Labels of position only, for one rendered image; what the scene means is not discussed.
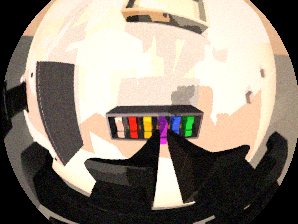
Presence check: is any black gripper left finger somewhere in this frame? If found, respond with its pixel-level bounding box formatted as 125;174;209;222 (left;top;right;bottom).
84;129;161;208

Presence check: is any blue fuse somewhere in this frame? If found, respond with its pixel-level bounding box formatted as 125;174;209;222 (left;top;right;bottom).
170;115;181;135

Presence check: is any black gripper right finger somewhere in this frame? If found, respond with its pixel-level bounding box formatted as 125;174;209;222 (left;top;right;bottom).
166;129;250;204

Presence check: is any yellow fuse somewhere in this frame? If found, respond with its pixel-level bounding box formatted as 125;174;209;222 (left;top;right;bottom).
144;117;152;139

